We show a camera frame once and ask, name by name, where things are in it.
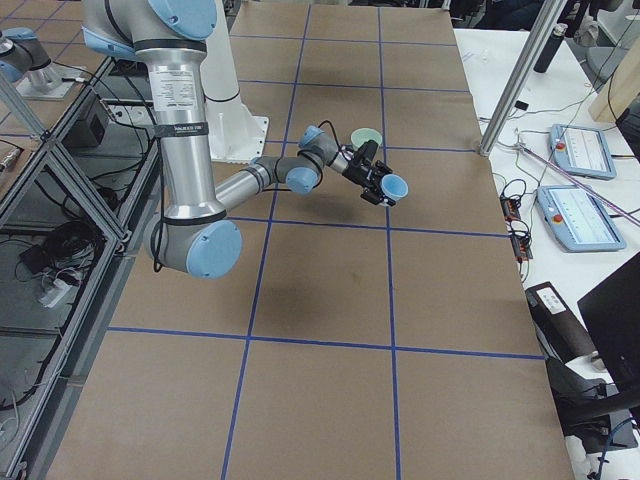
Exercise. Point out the aluminium frame post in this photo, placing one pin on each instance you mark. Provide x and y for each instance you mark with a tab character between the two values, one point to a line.
530	52

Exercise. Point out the blue teach pendant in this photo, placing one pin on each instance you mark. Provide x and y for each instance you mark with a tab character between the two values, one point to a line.
578	220
581	151

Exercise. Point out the black office chair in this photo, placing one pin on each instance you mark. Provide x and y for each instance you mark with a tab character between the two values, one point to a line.
588	406

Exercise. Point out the near blue teach pendant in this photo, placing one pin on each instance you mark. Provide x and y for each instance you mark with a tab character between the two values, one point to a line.
578	220

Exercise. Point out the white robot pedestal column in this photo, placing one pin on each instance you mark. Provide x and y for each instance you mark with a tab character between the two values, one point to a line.
235	135

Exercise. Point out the light blue plastic cup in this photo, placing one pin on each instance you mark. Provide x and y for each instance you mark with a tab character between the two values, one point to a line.
394	187

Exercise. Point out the black computer monitor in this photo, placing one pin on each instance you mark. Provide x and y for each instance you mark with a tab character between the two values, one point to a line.
611	315

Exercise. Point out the far blue teach pendant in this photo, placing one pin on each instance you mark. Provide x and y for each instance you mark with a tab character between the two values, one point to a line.
581	151

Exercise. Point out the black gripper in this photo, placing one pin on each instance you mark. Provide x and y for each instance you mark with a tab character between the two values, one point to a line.
358	174

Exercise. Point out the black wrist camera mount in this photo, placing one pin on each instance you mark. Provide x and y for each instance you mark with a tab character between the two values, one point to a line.
366	152

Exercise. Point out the black water bottle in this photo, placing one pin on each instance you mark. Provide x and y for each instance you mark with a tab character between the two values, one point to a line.
550	48

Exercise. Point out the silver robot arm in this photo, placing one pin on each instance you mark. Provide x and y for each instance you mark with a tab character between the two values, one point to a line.
185	47

